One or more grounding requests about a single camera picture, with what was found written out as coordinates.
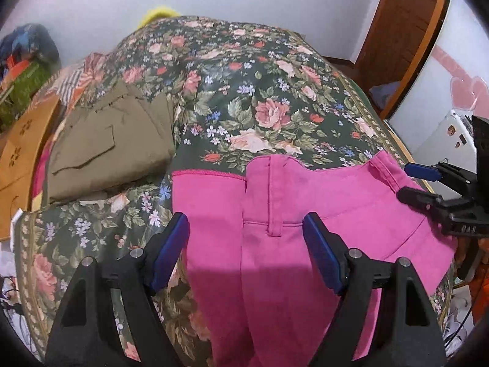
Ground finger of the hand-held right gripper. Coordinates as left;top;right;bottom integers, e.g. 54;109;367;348
404;162;476;198
397;188;459;222

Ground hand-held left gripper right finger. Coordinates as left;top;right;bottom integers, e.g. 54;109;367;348
303;212;447;367

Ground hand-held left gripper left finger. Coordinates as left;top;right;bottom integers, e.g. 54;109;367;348
45;212;190;367

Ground pink pants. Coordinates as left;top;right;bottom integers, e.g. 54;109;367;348
171;151;459;367

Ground olive green pants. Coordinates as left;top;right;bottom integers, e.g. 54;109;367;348
48;80;177;203

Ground white appliance with stickers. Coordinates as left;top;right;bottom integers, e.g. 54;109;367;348
413;109;478;172

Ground grey cloth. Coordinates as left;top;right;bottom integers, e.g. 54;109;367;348
369;82;402;109

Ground white pink-patterned sliding door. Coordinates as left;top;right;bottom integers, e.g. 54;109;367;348
386;0;489;150

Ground person's orange clothing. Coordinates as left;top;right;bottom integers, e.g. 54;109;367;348
468;237;489;325

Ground wooden door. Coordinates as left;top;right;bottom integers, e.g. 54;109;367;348
353;0;451;119

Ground floral bedspread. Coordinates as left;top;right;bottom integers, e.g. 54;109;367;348
15;15;455;367

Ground striped cloth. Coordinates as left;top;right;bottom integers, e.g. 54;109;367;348
50;54;111;108

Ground green storage bag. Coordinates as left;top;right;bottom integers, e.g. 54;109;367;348
0;61;52;132

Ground pile of clothes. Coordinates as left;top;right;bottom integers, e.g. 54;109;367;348
0;23;62;81

